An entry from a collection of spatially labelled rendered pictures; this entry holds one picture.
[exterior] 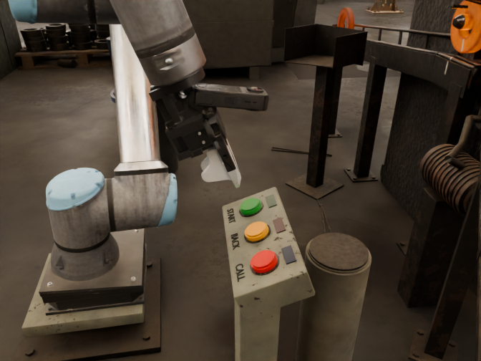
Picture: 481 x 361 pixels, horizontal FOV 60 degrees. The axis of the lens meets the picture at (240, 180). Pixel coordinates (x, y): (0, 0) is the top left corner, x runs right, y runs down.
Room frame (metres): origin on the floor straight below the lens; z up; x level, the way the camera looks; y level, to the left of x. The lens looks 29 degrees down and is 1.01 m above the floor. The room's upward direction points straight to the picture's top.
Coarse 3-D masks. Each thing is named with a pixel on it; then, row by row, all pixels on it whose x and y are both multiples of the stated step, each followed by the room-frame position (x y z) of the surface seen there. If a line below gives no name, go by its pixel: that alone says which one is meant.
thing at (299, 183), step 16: (288, 32) 1.81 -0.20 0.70; (304, 32) 1.88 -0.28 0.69; (320, 32) 1.91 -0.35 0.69; (336, 32) 1.85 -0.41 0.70; (352, 32) 1.79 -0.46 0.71; (288, 48) 1.82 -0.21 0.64; (304, 48) 1.88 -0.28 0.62; (320, 48) 1.91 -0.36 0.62; (336, 48) 1.61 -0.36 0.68; (352, 48) 1.68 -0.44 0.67; (320, 64) 1.67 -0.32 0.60; (336, 64) 1.62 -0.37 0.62; (320, 80) 1.73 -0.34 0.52; (320, 96) 1.73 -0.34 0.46; (320, 112) 1.72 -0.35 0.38; (320, 128) 1.71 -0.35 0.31; (320, 144) 1.71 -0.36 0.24; (320, 160) 1.72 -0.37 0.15; (304, 176) 1.83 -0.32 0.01; (320, 176) 1.73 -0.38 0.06; (304, 192) 1.67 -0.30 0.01; (320, 192) 1.67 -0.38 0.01
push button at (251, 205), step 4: (248, 200) 0.64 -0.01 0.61; (252, 200) 0.63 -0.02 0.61; (256, 200) 0.63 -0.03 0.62; (244, 204) 0.63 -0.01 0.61; (248, 204) 0.62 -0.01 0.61; (252, 204) 0.62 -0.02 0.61; (256, 204) 0.62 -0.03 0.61; (260, 204) 0.62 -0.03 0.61; (240, 208) 0.62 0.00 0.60; (244, 208) 0.61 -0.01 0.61; (248, 208) 0.61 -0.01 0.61; (252, 208) 0.61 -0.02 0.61; (256, 208) 0.61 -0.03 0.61; (244, 212) 0.61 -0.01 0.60; (248, 212) 0.60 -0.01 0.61; (252, 212) 0.60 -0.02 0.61
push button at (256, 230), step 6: (258, 222) 0.56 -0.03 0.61; (246, 228) 0.56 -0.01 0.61; (252, 228) 0.55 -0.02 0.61; (258, 228) 0.55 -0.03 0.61; (264, 228) 0.54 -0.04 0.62; (246, 234) 0.54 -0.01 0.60; (252, 234) 0.54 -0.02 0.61; (258, 234) 0.53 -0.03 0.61; (264, 234) 0.53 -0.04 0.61; (252, 240) 0.53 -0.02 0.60
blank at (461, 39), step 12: (456, 12) 1.37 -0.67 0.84; (468, 12) 1.31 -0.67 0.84; (480, 12) 1.25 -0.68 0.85; (480, 24) 1.24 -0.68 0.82; (456, 36) 1.34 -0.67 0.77; (468, 36) 1.28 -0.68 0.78; (480, 36) 1.23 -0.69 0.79; (456, 48) 1.32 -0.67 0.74; (468, 48) 1.27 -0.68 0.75; (480, 48) 1.25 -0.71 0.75
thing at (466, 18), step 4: (460, 16) 1.30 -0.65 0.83; (464, 16) 1.29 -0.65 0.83; (468, 16) 1.29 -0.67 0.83; (456, 20) 1.30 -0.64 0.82; (460, 20) 1.29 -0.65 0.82; (464, 20) 1.28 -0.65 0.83; (468, 20) 1.28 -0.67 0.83; (472, 20) 1.29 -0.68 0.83; (452, 24) 1.31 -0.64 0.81; (456, 24) 1.29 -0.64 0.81; (460, 24) 1.29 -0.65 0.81; (464, 24) 1.28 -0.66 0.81; (468, 24) 1.28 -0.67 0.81; (472, 24) 1.29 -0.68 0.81; (456, 28) 1.30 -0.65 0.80; (460, 28) 1.29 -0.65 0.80; (464, 28) 1.29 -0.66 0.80; (468, 28) 1.29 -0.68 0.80
